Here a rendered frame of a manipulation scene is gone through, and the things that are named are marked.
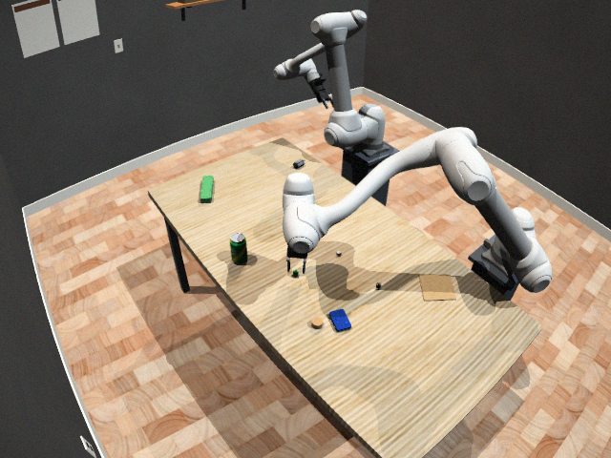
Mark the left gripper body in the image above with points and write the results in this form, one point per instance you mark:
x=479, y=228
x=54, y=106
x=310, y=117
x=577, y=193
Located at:
x=292, y=254

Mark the green rectangular block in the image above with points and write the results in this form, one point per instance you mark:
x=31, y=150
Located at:
x=206, y=189

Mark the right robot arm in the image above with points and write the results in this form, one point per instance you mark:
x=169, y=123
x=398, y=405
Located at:
x=345, y=127

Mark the green drink can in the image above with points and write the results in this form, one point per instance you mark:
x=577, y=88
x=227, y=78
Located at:
x=238, y=248

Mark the blue case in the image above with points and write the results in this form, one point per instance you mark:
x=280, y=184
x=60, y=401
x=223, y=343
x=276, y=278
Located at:
x=340, y=320

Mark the brown cylinder with tan top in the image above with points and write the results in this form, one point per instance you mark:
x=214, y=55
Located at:
x=317, y=323

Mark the tan square mat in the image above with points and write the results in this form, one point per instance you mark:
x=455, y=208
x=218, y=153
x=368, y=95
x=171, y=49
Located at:
x=437, y=287

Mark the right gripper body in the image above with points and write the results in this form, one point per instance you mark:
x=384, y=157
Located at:
x=317, y=86

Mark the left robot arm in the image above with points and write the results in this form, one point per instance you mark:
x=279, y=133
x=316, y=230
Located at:
x=305, y=223

